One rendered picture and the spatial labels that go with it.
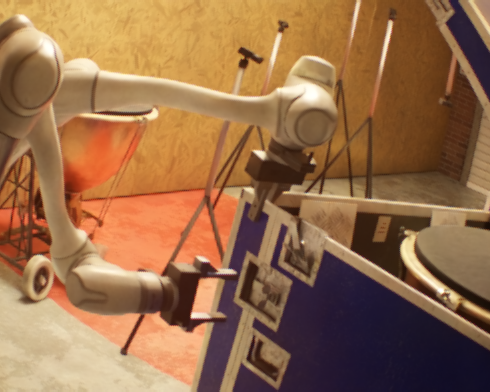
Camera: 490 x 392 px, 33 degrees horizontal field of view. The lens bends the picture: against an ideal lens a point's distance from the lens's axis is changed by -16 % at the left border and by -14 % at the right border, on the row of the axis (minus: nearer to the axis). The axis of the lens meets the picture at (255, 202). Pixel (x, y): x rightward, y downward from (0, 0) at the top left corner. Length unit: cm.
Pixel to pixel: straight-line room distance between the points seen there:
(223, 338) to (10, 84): 107
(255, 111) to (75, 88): 43
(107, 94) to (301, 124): 46
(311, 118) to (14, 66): 70
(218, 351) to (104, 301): 52
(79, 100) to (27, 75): 64
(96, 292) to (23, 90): 56
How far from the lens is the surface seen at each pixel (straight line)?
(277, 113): 182
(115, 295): 178
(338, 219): 233
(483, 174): 952
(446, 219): 266
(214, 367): 224
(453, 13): 171
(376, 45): 762
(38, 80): 137
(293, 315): 199
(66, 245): 188
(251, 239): 211
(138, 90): 199
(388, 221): 247
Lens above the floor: 144
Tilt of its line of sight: 14 degrees down
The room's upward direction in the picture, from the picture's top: 15 degrees clockwise
